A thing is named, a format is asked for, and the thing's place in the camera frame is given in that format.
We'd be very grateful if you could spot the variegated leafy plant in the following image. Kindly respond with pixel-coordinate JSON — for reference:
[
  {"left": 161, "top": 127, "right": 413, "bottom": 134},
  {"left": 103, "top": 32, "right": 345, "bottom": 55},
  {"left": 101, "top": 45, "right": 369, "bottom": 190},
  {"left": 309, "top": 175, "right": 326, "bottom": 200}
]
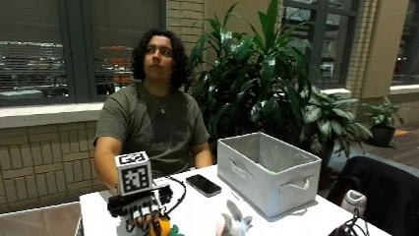
[{"left": 300, "top": 86, "right": 375, "bottom": 171}]

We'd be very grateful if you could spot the the person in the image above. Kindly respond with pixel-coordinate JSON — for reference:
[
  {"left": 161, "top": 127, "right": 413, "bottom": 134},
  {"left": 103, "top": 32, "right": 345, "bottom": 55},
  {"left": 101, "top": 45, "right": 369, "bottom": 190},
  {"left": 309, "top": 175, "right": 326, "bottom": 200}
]
[{"left": 92, "top": 29, "right": 214, "bottom": 195}]

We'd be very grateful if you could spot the small potted plant black pot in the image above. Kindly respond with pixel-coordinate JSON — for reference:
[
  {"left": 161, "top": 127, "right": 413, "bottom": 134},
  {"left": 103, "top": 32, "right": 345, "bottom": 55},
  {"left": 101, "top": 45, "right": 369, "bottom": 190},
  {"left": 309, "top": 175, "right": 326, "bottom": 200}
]
[{"left": 365, "top": 95, "right": 406, "bottom": 148}]

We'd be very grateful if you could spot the orange and green soft toy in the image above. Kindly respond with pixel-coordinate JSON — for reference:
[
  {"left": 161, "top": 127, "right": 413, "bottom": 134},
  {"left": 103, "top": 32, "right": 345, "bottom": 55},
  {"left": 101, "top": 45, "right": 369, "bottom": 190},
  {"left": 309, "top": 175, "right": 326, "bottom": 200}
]
[{"left": 148, "top": 217, "right": 187, "bottom": 236}]

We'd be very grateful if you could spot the black smartphone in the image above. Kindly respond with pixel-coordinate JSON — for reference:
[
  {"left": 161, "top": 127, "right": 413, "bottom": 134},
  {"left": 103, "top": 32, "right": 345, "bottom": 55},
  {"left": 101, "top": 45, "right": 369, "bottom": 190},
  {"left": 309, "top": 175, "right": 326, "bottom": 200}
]
[{"left": 185, "top": 173, "right": 222, "bottom": 198}]

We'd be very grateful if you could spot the grey fabric storage box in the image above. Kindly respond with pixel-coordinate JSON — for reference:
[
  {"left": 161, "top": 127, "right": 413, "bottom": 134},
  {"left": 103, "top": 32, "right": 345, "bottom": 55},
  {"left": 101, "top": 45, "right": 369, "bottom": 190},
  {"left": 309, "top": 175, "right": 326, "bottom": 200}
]
[{"left": 216, "top": 131, "right": 324, "bottom": 219}]

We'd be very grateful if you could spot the tall green leafy plant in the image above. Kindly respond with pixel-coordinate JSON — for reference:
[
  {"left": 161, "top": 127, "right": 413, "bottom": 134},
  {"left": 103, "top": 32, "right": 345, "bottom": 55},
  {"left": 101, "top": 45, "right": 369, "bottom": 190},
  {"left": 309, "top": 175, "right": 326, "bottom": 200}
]
[{"left": 188, "top": 0, "right": 316, "bottom": 158}]

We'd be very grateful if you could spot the beige seat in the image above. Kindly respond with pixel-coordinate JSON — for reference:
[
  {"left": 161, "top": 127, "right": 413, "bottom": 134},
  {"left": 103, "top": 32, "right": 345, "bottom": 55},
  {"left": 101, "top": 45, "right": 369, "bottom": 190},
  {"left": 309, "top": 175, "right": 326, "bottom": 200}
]
[{"left": 0, "top": 201, "right": 84, "bottom": 236}]

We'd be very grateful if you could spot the black chair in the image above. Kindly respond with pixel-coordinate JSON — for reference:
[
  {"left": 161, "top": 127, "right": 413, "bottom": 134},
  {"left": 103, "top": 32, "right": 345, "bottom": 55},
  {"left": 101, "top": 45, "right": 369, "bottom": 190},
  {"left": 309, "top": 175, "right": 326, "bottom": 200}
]
[{"left": 326, "top": 154, "right": 419, "bottom": 236}]

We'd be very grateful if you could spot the thin necklace with pendant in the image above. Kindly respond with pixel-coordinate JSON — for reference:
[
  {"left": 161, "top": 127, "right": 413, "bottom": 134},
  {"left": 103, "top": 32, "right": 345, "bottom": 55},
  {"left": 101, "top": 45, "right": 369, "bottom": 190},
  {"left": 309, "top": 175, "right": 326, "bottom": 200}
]
[{"left": 148, "top": 91, "right": 173, "bottom": 116}]

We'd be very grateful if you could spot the black cable bundle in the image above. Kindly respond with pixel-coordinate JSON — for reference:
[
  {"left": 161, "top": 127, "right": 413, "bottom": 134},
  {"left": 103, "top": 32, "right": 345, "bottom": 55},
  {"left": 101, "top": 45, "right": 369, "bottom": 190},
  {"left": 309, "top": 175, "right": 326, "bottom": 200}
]
[{"left": 328, "top": 207, "right": 373, "bottom": 236}]

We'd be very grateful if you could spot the white marker cube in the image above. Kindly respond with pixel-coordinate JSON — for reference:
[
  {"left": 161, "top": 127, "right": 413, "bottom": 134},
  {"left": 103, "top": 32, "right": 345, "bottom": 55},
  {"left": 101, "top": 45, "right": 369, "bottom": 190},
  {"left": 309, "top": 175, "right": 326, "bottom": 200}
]
[{"left": 115, "top": 150, "right": 155, "bottom": 197}]

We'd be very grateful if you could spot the dark framed window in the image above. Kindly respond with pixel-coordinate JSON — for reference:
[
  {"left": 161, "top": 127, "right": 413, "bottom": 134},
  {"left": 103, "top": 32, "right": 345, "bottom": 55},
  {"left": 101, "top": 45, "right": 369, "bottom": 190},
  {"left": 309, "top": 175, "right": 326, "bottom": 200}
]
[
  {"left": 282, "top": 0, "right": 362, "bottom": 90},
  {"left": 0, "top": 0, "right": 168, "bottom": 108},
  {"left": 390, "top": 0, "right": 419, "bottom": 88}
]

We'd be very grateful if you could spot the black glove cable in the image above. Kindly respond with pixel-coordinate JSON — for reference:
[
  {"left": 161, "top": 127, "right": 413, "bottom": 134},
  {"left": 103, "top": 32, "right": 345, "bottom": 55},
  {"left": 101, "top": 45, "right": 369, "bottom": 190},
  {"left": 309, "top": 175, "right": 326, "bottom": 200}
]
[{"left": 161, "top": 176, "right": 189, "bottom": 217}]

